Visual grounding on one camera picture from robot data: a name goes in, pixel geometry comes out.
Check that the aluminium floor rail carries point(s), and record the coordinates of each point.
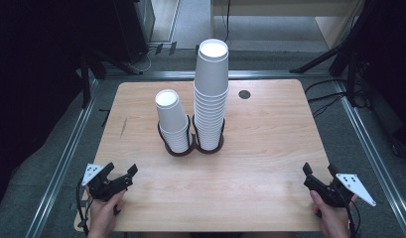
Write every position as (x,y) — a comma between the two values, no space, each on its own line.
(372,158)
(256,74)
(63,165)

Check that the black metal stand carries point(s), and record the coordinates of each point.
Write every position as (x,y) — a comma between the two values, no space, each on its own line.
(85,82)

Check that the tall stack of white cups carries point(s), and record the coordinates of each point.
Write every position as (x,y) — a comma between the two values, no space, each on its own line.
(210,99)

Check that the black double cup holder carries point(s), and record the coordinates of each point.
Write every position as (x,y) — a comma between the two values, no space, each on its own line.
(177,154)

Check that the light wooden furniture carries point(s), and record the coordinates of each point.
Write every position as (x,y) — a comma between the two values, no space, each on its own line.
(329,29)

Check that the dark curtain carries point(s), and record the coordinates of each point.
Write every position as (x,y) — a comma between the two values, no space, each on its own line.
(25,99)

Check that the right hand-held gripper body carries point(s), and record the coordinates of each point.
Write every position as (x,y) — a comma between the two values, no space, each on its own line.
(333,195)

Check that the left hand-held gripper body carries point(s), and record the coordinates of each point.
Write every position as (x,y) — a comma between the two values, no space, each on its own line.
(106,190)

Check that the person's right hand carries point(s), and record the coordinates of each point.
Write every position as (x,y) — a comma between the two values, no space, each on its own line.
(334,221)

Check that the short stack of white cups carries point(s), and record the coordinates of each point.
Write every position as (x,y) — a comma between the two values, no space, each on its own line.
(172,122)

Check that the person's left hand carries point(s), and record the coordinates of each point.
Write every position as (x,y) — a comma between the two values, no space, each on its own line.
(103,218)

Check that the black cabinet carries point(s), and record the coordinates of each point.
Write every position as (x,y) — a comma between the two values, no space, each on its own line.
(131,29)

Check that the black tripod stand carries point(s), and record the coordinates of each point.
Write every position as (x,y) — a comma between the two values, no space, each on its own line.
(313,62)

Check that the black round table grommet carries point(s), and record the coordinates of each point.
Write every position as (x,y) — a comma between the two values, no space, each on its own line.
(244,94)

